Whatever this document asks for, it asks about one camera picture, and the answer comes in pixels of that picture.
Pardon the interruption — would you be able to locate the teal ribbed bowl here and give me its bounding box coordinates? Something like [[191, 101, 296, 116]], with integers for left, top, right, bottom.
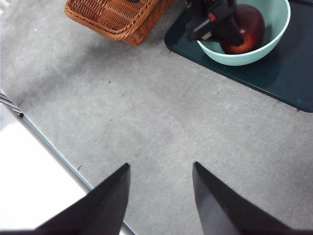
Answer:
[[195, 0, 291, 67]]

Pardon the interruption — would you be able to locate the brown wicker basket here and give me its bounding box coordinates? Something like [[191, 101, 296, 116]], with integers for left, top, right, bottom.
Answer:
[[64, 0, 176, 47]]

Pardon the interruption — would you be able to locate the dark rectangular tray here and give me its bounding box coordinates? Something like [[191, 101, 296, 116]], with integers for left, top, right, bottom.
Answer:
[[164, 0, 313, 113]]

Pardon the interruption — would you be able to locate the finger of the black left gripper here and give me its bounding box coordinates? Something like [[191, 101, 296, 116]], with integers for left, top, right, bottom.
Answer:
[[212, 17, 245, 47]]

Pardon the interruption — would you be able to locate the dark red plum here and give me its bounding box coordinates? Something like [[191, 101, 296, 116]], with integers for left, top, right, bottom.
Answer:
[[221, 4, 266, 55]]

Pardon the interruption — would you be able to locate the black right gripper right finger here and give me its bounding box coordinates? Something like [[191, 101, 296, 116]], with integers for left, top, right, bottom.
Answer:
[[192, 161, 313, 235]]

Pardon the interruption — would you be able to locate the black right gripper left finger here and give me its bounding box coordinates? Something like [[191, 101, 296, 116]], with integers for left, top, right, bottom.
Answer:
[[0, 163, 131, 235]]

